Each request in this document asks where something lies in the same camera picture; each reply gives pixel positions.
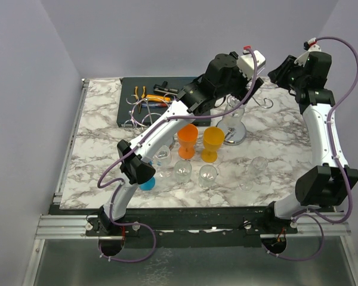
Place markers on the dark grey tray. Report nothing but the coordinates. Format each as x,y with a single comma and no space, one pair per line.
127,89

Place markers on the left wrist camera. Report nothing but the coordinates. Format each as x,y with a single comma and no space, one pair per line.
245,63

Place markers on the dark metal T tool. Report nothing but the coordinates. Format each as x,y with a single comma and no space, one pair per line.
164,87

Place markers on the tall chrome glass rack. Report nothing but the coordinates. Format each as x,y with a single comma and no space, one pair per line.
234,138

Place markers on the ribbed clear wine glass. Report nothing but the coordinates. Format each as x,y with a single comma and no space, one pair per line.
233,120

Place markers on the small chrome ring rack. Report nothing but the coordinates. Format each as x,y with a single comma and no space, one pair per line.
147,116

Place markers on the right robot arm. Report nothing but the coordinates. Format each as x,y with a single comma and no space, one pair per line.
326,183

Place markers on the clear stemmed glass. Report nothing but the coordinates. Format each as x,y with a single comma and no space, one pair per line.
162,161

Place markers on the red blue screwdriver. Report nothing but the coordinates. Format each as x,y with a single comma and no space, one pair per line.
154,105

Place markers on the lying clear wine glass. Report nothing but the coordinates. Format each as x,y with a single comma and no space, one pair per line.
256,167

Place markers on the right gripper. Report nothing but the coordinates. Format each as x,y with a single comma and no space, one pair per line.
278,75

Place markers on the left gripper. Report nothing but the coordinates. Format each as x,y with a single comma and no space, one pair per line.
242,91

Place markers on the blue plastic goblet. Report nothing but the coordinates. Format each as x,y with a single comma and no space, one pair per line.
149,185

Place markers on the orange handled pliers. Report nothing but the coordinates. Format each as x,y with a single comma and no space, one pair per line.
139,99

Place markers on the orange plastic goblet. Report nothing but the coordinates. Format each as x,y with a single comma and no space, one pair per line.
187,138

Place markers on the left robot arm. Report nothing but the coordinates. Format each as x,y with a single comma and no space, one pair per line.
227,74

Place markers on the clear tumbler glass left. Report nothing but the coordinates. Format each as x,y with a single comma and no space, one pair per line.
182,171

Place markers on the black mounting base rail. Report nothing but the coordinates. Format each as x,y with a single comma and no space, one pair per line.
178,227

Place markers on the yellow plastic goblet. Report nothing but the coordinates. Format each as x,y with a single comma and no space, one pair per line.
213,138

